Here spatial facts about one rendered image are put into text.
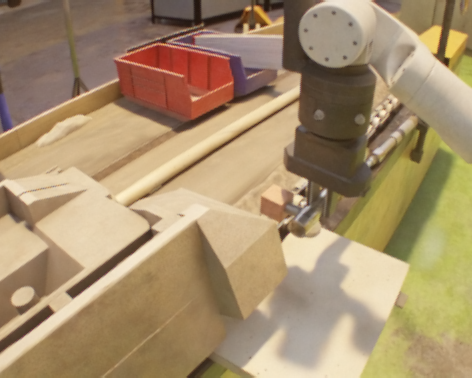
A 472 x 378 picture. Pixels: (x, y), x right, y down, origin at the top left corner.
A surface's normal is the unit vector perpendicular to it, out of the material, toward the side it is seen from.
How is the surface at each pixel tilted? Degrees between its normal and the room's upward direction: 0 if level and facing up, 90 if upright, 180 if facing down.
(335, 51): 90
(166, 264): 80
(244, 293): 71
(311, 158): 90
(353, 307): 0
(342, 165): 90
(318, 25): 90
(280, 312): 0
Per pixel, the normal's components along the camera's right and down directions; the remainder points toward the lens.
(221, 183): 0.00, -0.79
